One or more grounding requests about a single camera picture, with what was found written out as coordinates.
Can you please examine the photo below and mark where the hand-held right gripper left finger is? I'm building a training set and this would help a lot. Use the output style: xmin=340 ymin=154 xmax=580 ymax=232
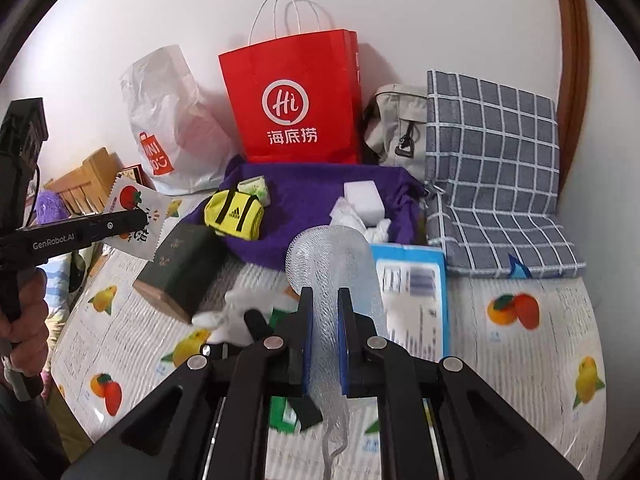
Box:
xmin=60 ymin=287 xmax=323 ymax=480

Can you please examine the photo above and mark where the dark tea box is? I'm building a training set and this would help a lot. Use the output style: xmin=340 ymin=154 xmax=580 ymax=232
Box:
xmin=132 ymin=224 xmax=228 ymax=325

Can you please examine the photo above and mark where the green tissue pack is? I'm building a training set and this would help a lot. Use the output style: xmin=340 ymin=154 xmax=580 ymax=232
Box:
xmin=237 ymin=176 xmax=271 ymax=207

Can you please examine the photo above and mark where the person's left hand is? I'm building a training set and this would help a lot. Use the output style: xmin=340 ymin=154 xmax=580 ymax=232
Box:
xmin=0 ymin=267 xmax=49 ymax=376

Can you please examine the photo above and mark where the yellow mini bag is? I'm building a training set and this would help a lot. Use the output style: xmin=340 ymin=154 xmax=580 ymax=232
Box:
xmin=203 ymin=186 xmax=266 ymax=241

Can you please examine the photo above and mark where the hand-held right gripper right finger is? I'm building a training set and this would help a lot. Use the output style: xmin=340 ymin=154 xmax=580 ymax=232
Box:
xmin=338 ymin=287 xmax=583 ymax=480

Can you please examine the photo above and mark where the colourful quilt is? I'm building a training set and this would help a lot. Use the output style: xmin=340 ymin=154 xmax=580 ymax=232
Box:
xmin=45 ymin=247 xmax=108 ymax=306

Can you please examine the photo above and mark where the fruit print tablecloth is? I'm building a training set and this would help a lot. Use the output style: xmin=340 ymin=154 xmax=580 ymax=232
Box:
xmin=50 ymin=195 xmax=608 ymax=461

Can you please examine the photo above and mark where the tomato print snack packet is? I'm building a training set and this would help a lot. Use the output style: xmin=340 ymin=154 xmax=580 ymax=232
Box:
xmin=102 ymin=171 xmax=173 ymax=262

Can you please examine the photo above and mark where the wooden door frame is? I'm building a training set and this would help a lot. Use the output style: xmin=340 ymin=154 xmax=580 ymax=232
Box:
xmin=550 ymin=0 xmax=591 ymax=196

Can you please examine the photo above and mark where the white sponge block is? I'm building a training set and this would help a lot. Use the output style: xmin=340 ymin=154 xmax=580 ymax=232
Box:
xmin=343 ymin=180 xmax=387 ymax=226

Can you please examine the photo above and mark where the red paper shopping bag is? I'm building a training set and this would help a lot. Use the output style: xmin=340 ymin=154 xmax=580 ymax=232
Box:
xmin=218 ymin=0 xmax=362 ymax=165

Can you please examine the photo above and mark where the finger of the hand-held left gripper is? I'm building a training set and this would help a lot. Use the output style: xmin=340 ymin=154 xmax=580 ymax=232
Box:
xmin=95 ymin=208 xmax=149 ymax=242

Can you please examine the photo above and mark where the purple plush toy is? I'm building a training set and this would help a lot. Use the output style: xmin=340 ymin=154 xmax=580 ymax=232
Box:
xmin=35 ymin=190 xmax=66 ymax=226

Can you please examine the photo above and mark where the purple towel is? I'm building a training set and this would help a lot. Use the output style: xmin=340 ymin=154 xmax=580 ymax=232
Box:
xmin=181 ymin=156 xmax=426 ymax=273

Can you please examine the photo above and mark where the blue cardboard box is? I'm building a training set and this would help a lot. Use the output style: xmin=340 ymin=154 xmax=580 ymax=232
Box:
xmin=370 ymin=244 xmax=452 ymax=358

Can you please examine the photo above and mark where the grey checked fabric bag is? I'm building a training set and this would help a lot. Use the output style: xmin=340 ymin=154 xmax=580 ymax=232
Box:
xmin=424 ymin=70 xmax=587 ymax=279

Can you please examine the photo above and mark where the wooden rack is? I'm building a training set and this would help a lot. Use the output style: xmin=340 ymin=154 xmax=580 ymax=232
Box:
xmin=47 ymin=147 xmax=126 ymax=221

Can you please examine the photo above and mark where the green snack packet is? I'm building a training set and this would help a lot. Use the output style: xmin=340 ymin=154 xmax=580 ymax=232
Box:
xmin=268 ymin=309 xmax=303 ymax=433

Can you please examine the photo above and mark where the beige canvas bag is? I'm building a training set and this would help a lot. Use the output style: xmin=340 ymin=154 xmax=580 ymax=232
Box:
xmin=362 ymin=84 xmax=430 ymax=181

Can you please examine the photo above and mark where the white plastic shopping bag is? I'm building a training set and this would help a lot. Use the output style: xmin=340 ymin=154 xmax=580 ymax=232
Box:
xmin=119 ymin=45 xmax=236 ymax=196

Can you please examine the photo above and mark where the patterned brown book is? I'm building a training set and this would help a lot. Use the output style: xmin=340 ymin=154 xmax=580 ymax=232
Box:
xmin=116 ymin=164 xmax=146 ymax=191

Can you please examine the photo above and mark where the person's left forearm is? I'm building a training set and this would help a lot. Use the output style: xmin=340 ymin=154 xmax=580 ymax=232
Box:
xmin=0 ymin=385 xmax=68 ymax=480

